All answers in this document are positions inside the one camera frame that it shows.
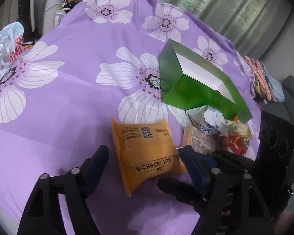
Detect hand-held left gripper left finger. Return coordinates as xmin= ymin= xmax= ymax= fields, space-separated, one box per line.
xmin=17 ymin=145 xmax=110 ymax=235

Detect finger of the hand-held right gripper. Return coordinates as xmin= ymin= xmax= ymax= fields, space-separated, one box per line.
xmin=211 ymin=150 xmax=260 ymax=177
xmin=157 ymin=177 xmax=211 ymax=216

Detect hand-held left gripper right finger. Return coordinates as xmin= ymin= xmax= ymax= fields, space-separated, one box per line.
xmin=178 ymin=145 xmax=277 ymax=235

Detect orange red snack packet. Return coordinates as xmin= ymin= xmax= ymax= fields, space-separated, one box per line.
xmin=217 ymin=135 xmax=251 ymax=158

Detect beige labelled snack packet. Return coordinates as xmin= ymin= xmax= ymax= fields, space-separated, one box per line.
xmin=181 ymin=125 xmax=217 ymax=155

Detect orange labelled snack packet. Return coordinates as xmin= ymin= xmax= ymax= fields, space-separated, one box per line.
xmin=111 ymin=117 xmax=187 ymax=197

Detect green cardboard box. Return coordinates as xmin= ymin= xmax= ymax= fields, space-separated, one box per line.
xmin=158 ymin=39 xmax=253 ymax=124

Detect cream snack packet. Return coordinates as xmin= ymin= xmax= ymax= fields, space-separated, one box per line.
xmin=224 ymin=119 xmax=252 ymax=140

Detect white blue snack packet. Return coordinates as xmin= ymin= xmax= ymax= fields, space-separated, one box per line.
xmin=186 ymin=105 xmax=228 ymax=136

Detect purple floral blanket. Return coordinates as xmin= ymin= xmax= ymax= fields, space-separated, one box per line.
xmin=0 ymin=0 xmax=262 ymax=235

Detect folded colourful clothes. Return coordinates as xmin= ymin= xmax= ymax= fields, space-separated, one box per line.
xmin=244 ymin=56 xmax=285 ymax=103

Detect grey green curtain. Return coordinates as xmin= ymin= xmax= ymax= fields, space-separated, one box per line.
xmin=162 ymin=0 xmax=294 ymax=61

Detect white plastic bag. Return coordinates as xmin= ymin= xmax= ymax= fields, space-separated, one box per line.
xmin=0 ymin=22 xmax=25 ymax=89

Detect patterned cloth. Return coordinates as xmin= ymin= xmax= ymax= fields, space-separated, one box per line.
xmin=55 ymin=0 xmax=76 ymax=17

